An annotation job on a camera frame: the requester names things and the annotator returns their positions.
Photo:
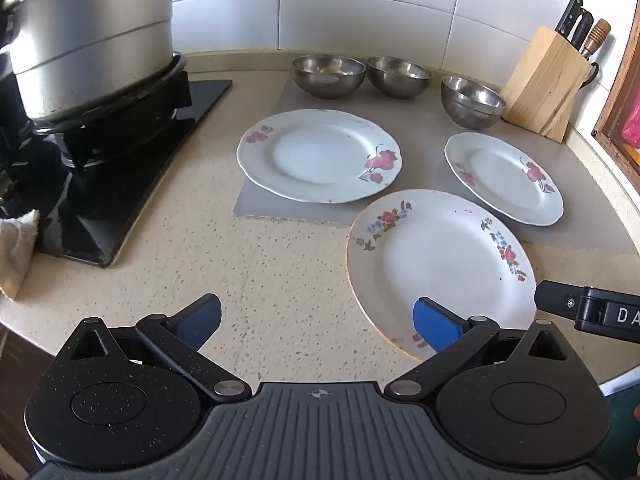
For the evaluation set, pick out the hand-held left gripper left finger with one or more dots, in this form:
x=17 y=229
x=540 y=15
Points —
x=199 y=321

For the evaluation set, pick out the wooden window frame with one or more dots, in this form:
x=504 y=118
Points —
x=615 y=105

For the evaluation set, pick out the white plate with small flowers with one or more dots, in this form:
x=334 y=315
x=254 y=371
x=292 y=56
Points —
x=440 y=265

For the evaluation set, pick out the large aluminium pot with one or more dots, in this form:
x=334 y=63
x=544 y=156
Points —
x=90 y=40

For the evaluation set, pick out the pink bag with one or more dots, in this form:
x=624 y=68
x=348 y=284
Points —
x=632 y=127

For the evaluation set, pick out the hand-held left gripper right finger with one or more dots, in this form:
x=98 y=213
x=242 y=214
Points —
x=436 y=324

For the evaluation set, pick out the black gas stove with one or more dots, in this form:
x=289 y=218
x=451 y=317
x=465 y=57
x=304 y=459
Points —
x=125 y=170

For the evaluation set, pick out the grey mat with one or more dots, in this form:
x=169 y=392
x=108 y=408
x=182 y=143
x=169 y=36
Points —
x=425 y=157

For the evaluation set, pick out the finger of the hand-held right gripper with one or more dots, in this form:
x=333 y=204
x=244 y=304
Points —
x=556 y=297

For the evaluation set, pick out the small white rose plate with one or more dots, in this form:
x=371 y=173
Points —
x=502 y=177

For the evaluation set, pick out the beige cloth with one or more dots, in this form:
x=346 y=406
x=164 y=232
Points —
x=15 y=255

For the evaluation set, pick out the wooden knife block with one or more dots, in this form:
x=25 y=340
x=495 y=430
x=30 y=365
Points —
x=542 y=87

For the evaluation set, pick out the steel bowl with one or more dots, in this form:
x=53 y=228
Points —
x=472 y=105
x=327 y=80
x=399 y=80

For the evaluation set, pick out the large white rose plate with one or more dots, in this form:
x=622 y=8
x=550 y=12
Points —
x=320 y=155

